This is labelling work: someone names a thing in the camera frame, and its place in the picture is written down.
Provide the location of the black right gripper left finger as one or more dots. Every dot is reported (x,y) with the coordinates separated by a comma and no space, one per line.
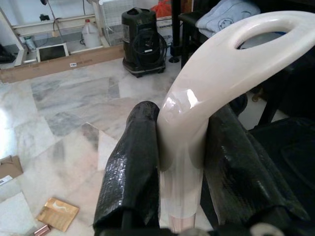
(133,167)

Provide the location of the small copper tube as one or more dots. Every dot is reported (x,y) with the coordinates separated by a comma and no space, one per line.
(41,231)

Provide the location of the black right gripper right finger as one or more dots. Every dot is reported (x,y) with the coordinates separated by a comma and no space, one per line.
(233,172)

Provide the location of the flat cardboard piece with label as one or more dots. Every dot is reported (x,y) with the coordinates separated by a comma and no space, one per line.
(11,168)

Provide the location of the white cardboard box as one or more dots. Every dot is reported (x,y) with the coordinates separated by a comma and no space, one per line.
(167,25)

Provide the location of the orange plastic bag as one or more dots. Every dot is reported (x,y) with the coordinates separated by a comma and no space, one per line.
(162,8)

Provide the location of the black table leg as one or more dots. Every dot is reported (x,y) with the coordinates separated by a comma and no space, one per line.
(176,29)

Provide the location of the grey folded cloth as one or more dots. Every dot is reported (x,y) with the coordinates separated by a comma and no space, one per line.
(216,17)

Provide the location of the white framed tablet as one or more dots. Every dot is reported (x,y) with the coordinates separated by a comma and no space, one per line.
(51,52)

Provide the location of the black vacuum cleaner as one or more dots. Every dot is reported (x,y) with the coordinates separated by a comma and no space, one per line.
(142,37)

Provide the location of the white plastic jug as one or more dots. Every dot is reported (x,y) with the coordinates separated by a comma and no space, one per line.
(91,37)

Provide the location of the long brown cardboard box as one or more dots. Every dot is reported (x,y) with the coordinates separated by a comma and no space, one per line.
(61,65)

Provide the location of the flat gold box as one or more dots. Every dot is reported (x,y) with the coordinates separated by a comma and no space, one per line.
(57,215)

